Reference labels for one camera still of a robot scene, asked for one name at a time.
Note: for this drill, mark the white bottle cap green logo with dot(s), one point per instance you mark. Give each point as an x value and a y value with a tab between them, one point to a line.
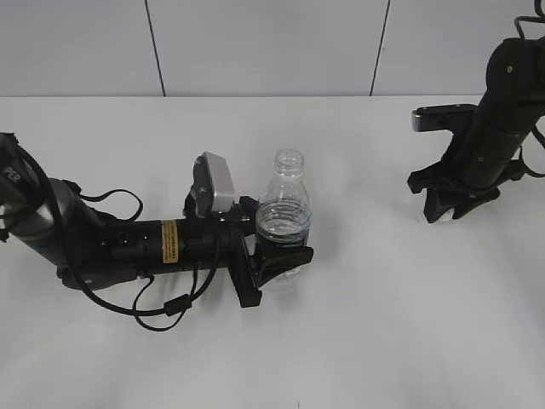
445	217

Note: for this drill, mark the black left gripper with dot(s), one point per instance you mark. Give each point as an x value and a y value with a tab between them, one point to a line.
218	240

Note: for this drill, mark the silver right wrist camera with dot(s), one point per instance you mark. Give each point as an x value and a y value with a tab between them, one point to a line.
446	117

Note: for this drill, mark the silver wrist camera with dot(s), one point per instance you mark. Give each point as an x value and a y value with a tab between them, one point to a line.
446	117
212	187

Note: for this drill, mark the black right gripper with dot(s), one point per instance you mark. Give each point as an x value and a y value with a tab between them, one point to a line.
477	160

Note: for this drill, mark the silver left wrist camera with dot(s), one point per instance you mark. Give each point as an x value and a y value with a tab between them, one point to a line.
212	187

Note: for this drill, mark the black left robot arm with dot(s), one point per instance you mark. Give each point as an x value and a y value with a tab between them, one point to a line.
93	250

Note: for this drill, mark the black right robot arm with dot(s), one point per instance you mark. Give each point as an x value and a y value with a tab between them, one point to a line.
514	91

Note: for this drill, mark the clear plastic water bottle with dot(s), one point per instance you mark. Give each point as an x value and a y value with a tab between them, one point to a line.
284	212

